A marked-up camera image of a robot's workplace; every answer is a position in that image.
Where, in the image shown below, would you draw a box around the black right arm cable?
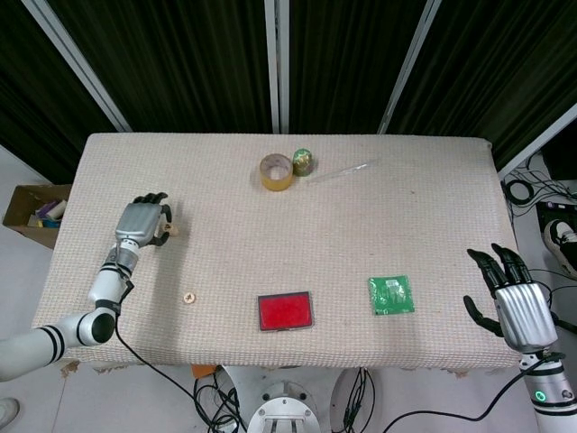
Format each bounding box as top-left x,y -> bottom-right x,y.
382,355 -> 536,433

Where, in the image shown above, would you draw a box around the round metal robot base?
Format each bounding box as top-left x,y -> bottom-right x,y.
246,382 -> 322,433

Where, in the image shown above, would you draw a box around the green foil sachet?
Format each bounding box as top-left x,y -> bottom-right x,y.
368,273 -> 417,316

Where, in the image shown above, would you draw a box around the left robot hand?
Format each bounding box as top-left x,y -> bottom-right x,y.
114,192 -> 175,249

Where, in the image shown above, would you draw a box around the red ink pad case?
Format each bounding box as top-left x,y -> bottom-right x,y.
256,291 -> 316,334

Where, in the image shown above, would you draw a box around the cardboard box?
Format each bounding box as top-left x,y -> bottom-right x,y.
2,183 -> 73,250

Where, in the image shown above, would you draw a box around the white robot base shell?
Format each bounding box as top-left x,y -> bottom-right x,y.
215,364 -> 375,433

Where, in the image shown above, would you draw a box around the black floor cable bundle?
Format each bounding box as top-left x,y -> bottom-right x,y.
193,373 -> 247,433
340,367 -> 378,433

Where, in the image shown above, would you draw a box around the black equipment case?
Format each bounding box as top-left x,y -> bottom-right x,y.
540,133 -> 577,181

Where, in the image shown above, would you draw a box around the black floor device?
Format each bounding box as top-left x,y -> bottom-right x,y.
535,200 -> 577,226

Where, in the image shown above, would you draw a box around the purple roll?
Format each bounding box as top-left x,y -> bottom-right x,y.
36,201 -> 67,220

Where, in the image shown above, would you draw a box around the light grey shoe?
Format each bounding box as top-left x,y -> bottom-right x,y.
0,397 -> 22,428

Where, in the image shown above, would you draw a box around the black coiled floor cables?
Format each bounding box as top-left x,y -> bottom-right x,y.
499,151 -> 577,217

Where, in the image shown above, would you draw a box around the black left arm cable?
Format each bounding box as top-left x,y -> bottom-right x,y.
114,310 -> 213,425

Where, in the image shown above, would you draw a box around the clear plastic ruler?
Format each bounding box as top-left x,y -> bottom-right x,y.
306,157 -> 380,185

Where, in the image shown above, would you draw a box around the yellow packing tape roll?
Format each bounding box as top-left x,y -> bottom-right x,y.
260,152 -> 294,193

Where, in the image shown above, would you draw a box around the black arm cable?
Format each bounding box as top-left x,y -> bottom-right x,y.
382,355 -> 536,433
114,310 -> 213,425

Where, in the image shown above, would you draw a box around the beige waffle tablecloth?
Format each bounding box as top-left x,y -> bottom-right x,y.
31,132 -> 527,374

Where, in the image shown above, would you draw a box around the grey partition frame post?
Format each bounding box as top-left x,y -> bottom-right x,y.
377,0 -> 442,134
26,0 -> 133,134
263,0 -> 290,134
494,102 -> 577,178

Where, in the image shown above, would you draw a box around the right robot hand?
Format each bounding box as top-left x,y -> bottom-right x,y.
463,243 -> 559,355

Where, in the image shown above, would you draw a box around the black white sneaker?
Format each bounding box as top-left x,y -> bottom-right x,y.
543,219 -> 577,277

